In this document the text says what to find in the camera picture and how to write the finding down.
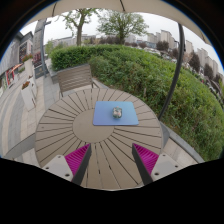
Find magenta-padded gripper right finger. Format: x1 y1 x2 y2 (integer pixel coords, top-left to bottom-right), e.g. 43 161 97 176
130 143 184 186

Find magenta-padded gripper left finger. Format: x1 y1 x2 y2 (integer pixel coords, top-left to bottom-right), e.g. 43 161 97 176
42 143 93 186

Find blue square mouse pad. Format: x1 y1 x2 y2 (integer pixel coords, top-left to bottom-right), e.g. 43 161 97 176
92 100 140 127

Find white planter with orange flowers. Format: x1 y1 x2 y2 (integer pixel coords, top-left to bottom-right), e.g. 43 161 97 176
20 80 38 112

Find brown slatted outdoor chair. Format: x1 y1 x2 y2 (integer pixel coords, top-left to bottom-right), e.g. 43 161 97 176
57 63 101 100

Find green trimmed hedge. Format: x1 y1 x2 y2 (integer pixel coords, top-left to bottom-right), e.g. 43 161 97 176
49 44 224 163

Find dark curved umbrella pole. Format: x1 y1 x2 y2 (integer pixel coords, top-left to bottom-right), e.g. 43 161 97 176
157 22 187 122

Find white planter with red flowers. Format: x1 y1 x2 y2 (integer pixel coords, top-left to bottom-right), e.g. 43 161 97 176
21 54 36 82

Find tall grey sign pillar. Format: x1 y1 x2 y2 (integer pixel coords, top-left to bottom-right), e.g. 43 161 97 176
32 18 53 80

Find grey storefront building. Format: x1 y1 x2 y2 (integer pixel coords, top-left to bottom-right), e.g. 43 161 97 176
0 31 34 92

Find distant apartment buildings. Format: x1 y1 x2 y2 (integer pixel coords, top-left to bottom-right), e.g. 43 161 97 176
133 29 224 85

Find tall thin-trunk tree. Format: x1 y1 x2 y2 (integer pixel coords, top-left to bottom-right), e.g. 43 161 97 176
59 8 101 47

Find round leafy tree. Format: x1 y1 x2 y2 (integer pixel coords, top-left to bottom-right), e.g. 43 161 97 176
96 9 150 46

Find beige patio umbrella canopy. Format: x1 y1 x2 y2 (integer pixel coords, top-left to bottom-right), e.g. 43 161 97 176
24 0 213 46

